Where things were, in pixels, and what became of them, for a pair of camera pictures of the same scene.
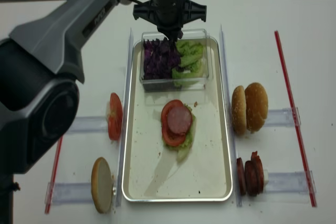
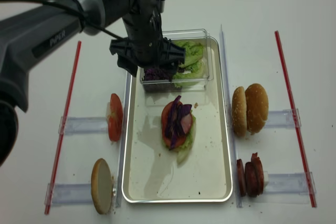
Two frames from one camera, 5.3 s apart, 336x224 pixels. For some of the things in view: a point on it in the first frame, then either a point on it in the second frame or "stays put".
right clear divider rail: (235, 184) stays put
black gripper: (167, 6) to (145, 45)
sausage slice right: (255, 174) stays put
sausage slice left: (241, 177) stays put
